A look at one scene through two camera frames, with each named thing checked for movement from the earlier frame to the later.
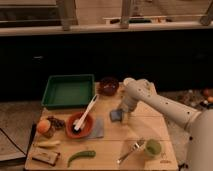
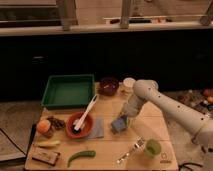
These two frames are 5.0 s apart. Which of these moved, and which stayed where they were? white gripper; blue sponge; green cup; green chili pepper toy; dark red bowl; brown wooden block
Moved: white gripper; blue sponge
Stayed: dark red bowl; brown wooden block; green chili pepper toy; green cup
